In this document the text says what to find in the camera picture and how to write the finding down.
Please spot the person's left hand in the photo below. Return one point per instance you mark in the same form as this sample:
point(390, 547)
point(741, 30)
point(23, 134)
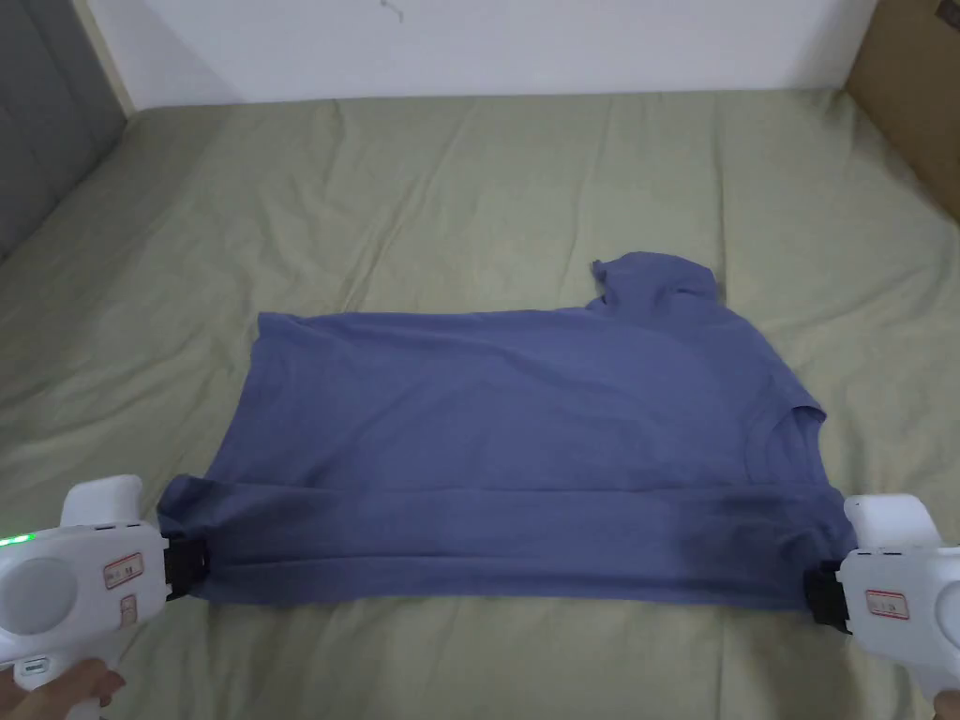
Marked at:
point(56, 694)

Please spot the blue shirt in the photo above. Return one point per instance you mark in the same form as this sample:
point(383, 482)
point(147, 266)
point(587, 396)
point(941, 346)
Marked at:
point(495, 457)

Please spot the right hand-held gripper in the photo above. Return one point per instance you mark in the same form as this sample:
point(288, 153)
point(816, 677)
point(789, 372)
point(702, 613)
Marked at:
point(896, 592)

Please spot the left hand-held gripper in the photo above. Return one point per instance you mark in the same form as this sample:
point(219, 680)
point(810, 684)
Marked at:
point(67, 581)

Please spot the brown cardboard carton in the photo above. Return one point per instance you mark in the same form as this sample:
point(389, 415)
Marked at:
point(911, 82)

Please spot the person's right hand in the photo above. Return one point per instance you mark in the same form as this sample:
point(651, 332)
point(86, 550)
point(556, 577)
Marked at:
point(948, 703)

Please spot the grey padded headboard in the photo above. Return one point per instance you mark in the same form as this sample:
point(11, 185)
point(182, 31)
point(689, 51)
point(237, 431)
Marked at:
point(45, 120)

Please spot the bed with pale green sheet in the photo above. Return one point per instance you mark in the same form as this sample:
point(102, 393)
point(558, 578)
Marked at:
point(420, 195)

